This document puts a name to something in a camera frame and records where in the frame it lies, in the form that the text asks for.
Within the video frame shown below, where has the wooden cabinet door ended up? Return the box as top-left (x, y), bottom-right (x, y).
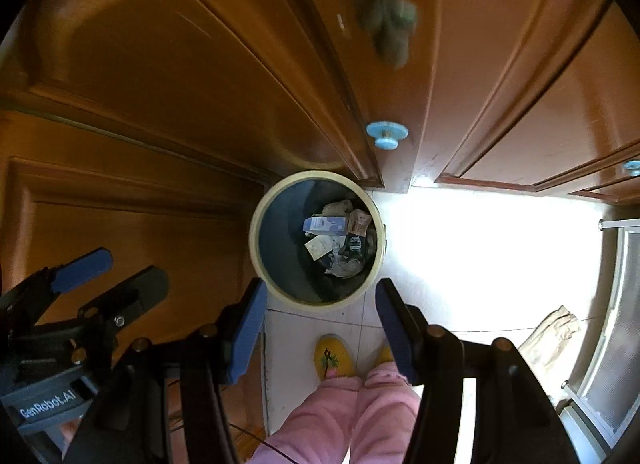
top-left (0, 111), bottom-right (271, 445)
top-left (435, 0), bottom-right (640, 205)
top-left (0, 0), bottom-right (386, 189)
top-left (300, 0), bottom-right (613, 195)

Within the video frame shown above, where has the dark fuzzy cloth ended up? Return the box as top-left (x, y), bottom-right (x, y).
top-left (307, 0), bottom-right (420, 69)

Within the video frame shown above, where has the thin floor cable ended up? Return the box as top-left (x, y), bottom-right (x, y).
top-left (457, 316), bottom-right (601, 333)

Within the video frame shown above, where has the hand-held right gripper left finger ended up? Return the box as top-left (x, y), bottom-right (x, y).
top-left (62, 278), bottom-right (269, 464)

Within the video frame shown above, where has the white paper piece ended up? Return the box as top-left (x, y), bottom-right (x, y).
top-left (305, 235), bottom-right (332, 261)

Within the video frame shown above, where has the glass door with metal frame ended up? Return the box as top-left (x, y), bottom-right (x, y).
top-left (560, 218), bottom-right (640, 450)

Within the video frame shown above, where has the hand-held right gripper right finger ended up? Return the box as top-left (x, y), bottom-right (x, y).
top-left (375, 278), bottom-right (583, 464)

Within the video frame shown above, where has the person's left leg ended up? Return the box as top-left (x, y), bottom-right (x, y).
top-left (250, 376), bottom-right (366, 464)

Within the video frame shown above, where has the round beige trash bin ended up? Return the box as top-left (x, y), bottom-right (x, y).
top-left (249, 171), bottom-right (387, 313)

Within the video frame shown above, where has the small white paper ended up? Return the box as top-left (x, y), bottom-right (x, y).
top-left (325, 255), bottom-right (367, 279)

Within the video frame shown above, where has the person's right leg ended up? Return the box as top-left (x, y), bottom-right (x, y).
top-left (350, 361), bottom-right (422, 464)

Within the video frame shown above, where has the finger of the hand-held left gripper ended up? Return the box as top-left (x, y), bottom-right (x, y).
top-left (70, 266), bottom-right (169, 371)
top-left (0, 247), bottom-right (114, 331)

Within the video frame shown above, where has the person's leg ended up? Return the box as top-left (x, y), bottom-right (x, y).
top-left (250, 376), bottom-right (366, 464)
top-left (350, 361), bottom-right (422, 464)

